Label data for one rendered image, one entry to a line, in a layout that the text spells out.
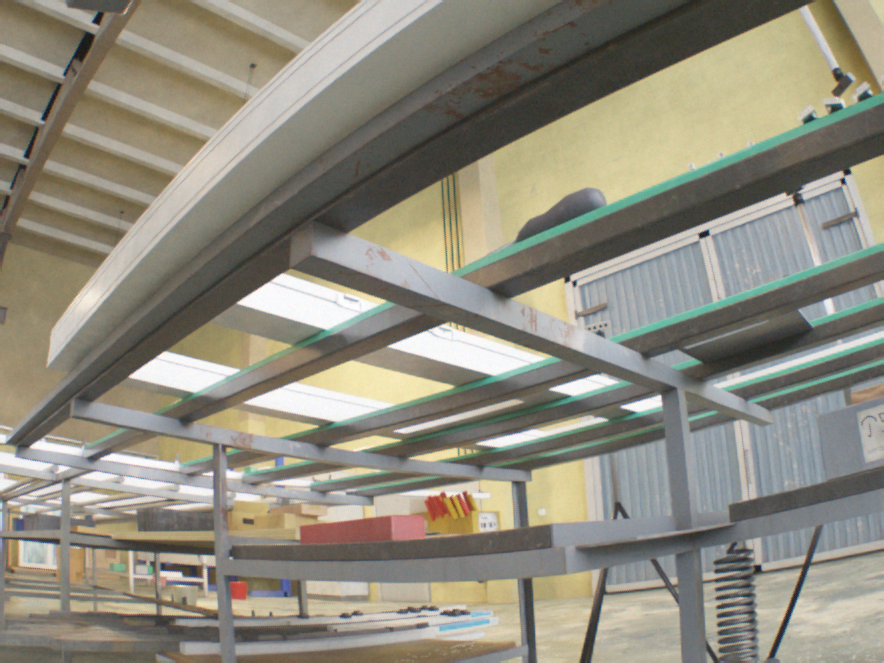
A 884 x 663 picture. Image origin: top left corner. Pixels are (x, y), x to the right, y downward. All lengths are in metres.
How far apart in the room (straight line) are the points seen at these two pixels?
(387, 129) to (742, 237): 7.19
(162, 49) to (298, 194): 10.80
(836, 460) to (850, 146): 0.53
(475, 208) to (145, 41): 6.16
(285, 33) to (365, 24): 10.26
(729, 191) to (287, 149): 0.37
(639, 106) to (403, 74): 8.63
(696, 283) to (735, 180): 7.03
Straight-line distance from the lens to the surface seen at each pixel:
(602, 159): 8.97
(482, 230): 9.22
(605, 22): 0.40
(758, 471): 7.00
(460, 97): 0.44
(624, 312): 7.94
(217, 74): 11.57
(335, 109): 0.49
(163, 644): 1.78
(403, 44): 0.44
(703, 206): 0.59
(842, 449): 0.98
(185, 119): 12.71
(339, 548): 1.01
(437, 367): 1.06
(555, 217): 0.67
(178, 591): 7.26
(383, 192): 0.52
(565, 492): 8.11
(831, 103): 0.59
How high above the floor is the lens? 0.55
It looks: 21 degrees up
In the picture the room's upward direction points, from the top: 4 degrees counter-clockwise
